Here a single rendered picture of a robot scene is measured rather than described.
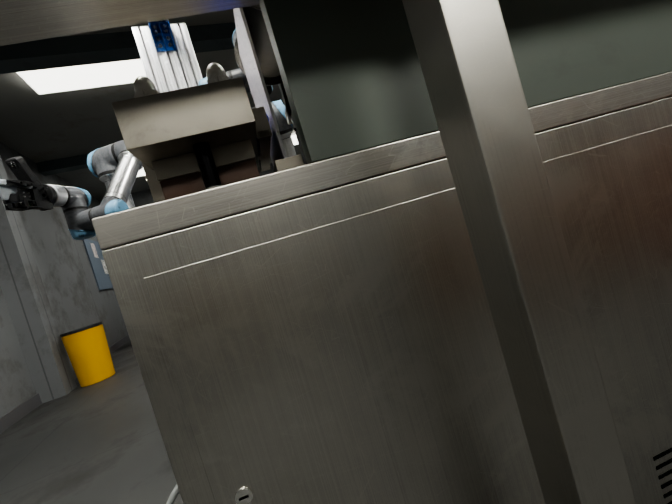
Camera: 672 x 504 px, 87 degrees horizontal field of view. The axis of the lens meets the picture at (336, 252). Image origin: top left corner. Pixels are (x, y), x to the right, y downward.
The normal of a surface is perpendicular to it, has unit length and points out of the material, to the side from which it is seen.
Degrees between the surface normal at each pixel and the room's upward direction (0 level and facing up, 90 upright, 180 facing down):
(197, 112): 90
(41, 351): 90
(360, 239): 90
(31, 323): 90
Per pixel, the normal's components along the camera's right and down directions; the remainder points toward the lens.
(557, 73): 0.19, -0.02
